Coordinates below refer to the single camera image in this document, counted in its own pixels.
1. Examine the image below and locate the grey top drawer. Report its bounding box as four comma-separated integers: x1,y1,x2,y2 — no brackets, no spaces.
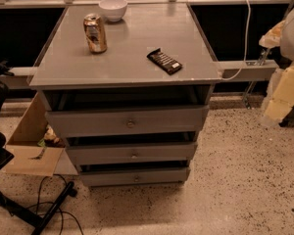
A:
45,106,209,138

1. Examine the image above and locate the grey drawer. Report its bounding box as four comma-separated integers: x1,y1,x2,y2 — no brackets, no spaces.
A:
66,142,197,165
45,106,209,138
79,167,190,186

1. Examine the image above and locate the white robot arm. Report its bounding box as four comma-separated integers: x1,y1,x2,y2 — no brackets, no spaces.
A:
259,8,294,126

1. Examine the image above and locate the grey drawer cabinet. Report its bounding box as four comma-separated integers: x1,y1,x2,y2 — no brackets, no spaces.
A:
30,4,221,175

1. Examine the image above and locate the grey middle drawer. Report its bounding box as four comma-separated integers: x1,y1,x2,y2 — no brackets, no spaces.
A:
66,142,197,165

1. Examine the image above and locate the grey bottom drawer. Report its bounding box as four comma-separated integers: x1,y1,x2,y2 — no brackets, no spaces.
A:
79,167,190,186

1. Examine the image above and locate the open cardboard box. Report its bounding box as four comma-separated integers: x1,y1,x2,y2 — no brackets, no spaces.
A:
5,95,64,176

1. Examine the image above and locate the dark chocolate bar wrapper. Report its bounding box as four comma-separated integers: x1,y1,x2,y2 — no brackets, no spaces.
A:
147,48,182,75

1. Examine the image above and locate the crushed gold soda can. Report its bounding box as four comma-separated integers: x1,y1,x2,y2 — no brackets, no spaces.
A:
83,14,107,54

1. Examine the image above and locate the white ceramic bowl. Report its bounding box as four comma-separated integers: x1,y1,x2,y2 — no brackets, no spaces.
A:
99,0,127,22

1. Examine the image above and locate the black stand with base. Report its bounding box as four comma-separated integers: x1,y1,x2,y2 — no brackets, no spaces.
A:
0,77,78,235

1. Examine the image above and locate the black floor cable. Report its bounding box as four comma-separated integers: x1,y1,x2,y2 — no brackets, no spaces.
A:
24,174,85,235

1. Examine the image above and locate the white cable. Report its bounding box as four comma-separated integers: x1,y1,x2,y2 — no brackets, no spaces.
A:
220,0,252,82

